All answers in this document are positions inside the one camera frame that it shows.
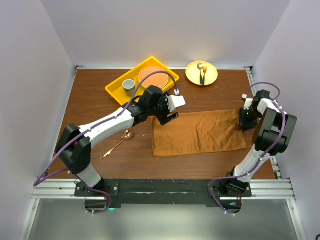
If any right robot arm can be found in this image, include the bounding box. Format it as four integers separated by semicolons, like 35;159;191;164
219;90;297;197

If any rose gold spoon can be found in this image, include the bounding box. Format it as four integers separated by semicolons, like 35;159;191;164
100;131;135;160

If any woven round coaster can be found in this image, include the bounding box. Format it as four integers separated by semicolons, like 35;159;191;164
138;66;169;89

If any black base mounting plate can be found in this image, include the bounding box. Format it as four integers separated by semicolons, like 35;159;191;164
74;178;253;213

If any grey ceramic cup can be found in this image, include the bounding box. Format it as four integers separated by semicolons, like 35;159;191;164
122;79;136;97

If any yellow plastic tray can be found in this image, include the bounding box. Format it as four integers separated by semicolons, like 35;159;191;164
105;56;180;106

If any yellow round plate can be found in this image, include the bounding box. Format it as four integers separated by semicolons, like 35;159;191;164
185;60;218;87

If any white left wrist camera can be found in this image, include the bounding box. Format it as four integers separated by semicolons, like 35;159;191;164
167;95;186;113

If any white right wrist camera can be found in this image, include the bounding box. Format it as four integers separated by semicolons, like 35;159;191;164
241;94;254;110

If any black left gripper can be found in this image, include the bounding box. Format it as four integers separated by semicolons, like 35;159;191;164
148;91;179;125

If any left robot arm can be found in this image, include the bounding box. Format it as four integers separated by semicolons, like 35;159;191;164
56;86;186;196

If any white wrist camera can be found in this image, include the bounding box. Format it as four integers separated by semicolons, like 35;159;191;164
241;94;254;110
167;95;186;113

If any wooden fork green handle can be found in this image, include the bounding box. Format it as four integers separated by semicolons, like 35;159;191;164
201;65;208;86

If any brown cloth napkin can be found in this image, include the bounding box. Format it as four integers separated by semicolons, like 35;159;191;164
150;109;247;158

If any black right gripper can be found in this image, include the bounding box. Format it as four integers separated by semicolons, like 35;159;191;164
237;107;262;132

